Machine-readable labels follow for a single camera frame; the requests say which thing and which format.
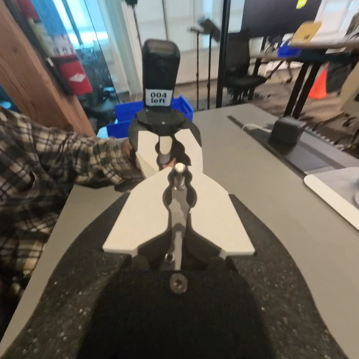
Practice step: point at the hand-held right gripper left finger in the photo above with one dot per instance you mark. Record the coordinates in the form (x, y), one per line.
(140, 218)

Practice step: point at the large black monitor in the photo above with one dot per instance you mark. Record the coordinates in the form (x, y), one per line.
(274, 16)

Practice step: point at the black power adapter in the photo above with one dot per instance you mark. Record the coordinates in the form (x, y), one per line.
(286, 131)

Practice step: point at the small blue bin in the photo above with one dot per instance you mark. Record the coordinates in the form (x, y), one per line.
(289, 51)

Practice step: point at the person's left hand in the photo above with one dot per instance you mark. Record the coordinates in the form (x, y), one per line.
(129, 151)

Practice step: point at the yellow laptop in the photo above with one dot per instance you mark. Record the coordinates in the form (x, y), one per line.
(305, 32)

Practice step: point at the large blue storage bin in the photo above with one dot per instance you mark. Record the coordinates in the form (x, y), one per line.
(126, 112)

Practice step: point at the person's left forearm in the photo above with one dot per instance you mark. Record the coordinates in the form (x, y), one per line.
(101, 159)

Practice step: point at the person's plaid shirt torso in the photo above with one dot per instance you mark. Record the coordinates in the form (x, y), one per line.
(25, 174)

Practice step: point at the silver hex bolt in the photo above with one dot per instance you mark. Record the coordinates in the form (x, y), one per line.
(180, 176)

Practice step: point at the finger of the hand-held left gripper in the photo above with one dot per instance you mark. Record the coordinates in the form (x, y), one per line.
(145, 151)
(193, 151)

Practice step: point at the white flat tray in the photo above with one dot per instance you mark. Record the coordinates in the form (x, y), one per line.
(333, 190)

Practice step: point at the red fire extinguisher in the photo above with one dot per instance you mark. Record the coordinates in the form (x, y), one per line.
(75, 75)

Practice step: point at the wooden post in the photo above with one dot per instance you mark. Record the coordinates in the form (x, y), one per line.
(33, 84)

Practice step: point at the black office chair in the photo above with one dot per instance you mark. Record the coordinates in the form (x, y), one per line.
(241, 78)

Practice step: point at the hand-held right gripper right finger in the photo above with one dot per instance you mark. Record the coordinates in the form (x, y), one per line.
(218, 218)

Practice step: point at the wooden desk with black legs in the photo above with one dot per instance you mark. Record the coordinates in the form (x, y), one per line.
(308, 49)

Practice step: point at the black tripod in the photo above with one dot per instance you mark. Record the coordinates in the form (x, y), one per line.
(223, 56)

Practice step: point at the black music stand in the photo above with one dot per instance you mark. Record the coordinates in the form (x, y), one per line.
(196, 29)
(210, 28)

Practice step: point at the orange traffic cone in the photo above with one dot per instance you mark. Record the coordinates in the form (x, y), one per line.
(319, 84)

